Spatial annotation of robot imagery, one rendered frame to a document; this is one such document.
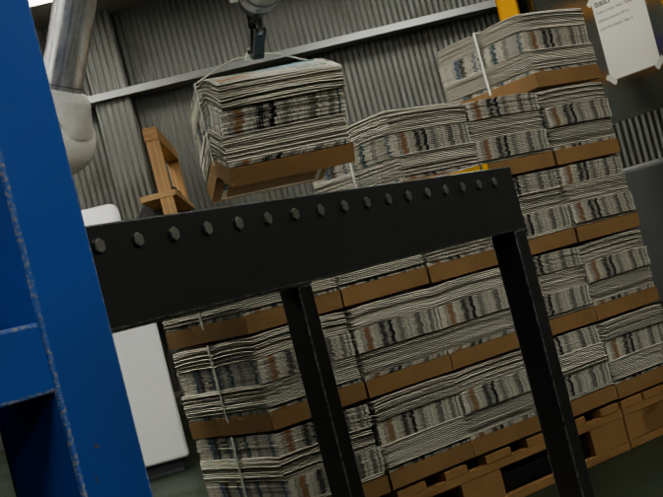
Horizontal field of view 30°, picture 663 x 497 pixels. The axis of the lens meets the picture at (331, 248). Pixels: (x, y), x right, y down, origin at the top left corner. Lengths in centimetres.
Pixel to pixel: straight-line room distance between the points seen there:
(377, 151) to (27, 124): 224
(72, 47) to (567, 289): 152
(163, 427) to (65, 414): 478
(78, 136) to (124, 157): 751
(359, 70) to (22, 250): 978
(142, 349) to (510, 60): 272
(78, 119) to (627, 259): 169
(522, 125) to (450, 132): 28
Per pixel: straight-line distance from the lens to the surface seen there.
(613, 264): 372
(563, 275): 355
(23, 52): 111
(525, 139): 354
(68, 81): 297
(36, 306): 104
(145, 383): 581
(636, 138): 984
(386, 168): 325
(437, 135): 332
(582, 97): 376
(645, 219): 431
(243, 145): 270
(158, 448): 583
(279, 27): 1080
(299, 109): 272
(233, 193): 295
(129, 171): 1046
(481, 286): 331
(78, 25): 297
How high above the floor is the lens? 67
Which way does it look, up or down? 2 degrees up
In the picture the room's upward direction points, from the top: 14 degrees counter-clockwise
